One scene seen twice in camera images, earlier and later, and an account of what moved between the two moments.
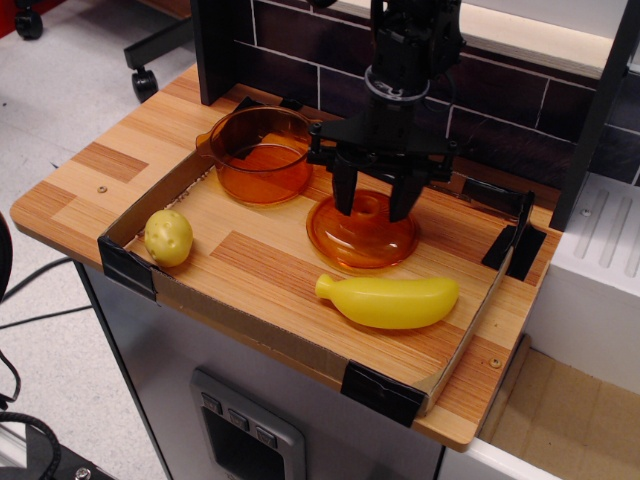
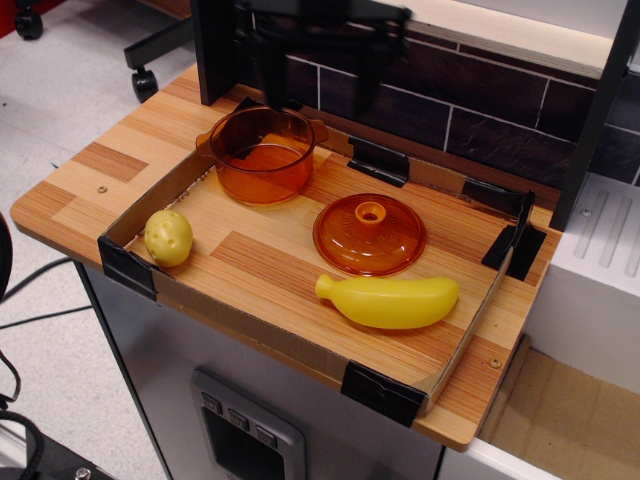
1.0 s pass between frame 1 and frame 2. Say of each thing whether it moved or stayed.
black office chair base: stayed
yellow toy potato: stayed
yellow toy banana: stayed
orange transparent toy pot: stayed
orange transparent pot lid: moved
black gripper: moved
